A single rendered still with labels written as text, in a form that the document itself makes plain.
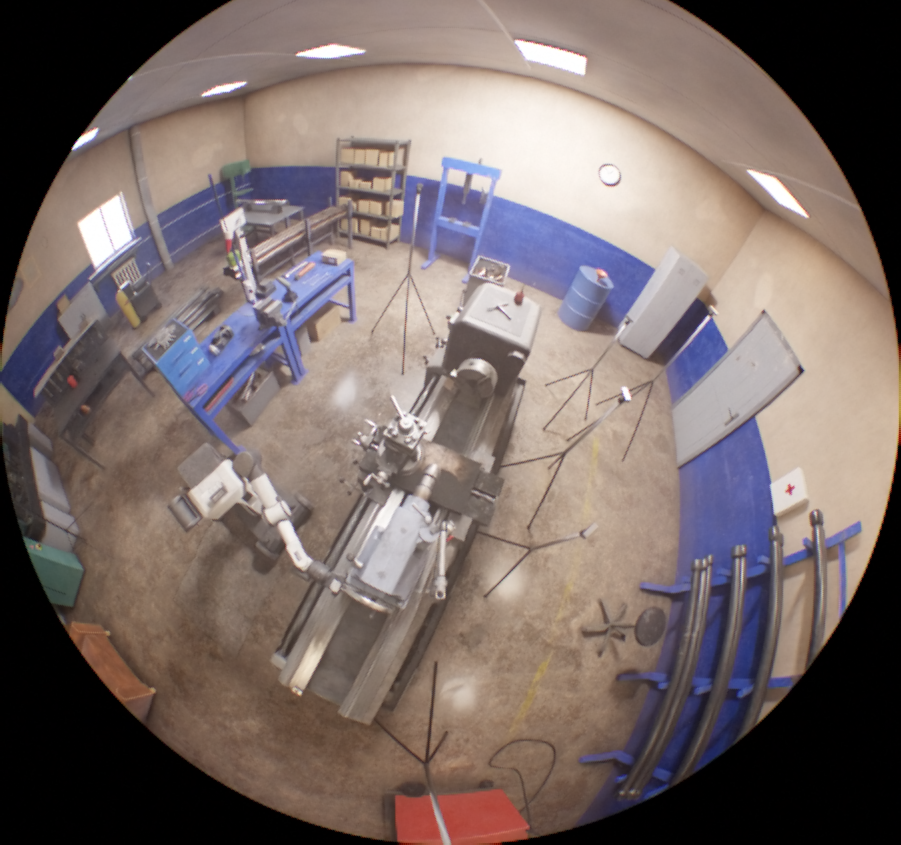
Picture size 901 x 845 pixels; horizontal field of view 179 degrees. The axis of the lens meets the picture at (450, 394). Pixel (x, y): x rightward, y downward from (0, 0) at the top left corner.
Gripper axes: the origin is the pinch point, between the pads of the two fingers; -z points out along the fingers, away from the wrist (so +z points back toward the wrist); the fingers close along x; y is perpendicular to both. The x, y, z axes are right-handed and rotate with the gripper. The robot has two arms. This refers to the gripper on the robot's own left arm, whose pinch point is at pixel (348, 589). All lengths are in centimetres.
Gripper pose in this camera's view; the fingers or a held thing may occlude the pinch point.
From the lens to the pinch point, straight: 135.2
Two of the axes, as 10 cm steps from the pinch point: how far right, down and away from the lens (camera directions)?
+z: -9.1, -4.0, 0.9
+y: 1.7, -5.7, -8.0
